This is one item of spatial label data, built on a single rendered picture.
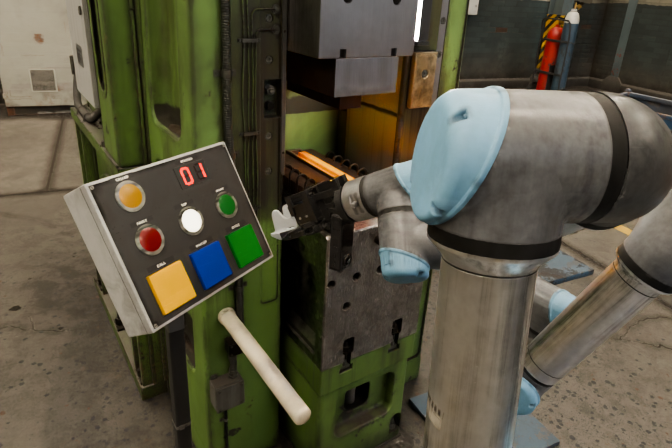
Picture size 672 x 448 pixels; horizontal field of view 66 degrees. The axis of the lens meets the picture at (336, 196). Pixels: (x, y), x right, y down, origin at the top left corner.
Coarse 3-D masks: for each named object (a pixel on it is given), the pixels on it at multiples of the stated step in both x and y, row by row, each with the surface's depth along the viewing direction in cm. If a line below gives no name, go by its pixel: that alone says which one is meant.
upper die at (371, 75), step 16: (288, 64) 145; (304, 64) 137; (320, 64) 131; (336, 64) 125; (352, 64) 128; (368, 64) 131; (384, 64) 134; (288, 80) 146; (304, 80) 139; (320, 80) 132; (336, 80) 127; (352, 80) 130; (368, 80) 133; (384, 80) 135; (336, 96) 129
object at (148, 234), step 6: (150, 228) 93; (144, 234) 92; (150, 234) 93; (156, 234) 94; (144, 240) 92; (150, 240) 92; (156, 240) 93; (144, 246) 91; (150, 246) 92; (156, 246) 93
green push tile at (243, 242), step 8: (248, 224) 112; (232, 232) 108; (240, 232) 109; (248, 232) 111; (232, 240) 107; (240, 240) 108; (248, 240) 110; (256, 240) 112; (232, 248) 106; (240, 248) 108; (248, 248) 110; (256, 248) 111; (240, 256) 107; (248, 256) 109; (256, 256) 111; (240, 264) 107
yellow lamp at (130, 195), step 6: (126, 186) 92; (132, 186) 93; (120, 192) 90; (126, 192) 91; (132, 192) 92; (138, 192) 93; (120, 198) 90; (126, 198) 91; (132, 198) 92; (138, 198) 93; (126, 204) 91; (132, 204) 92; (138, 204) 93
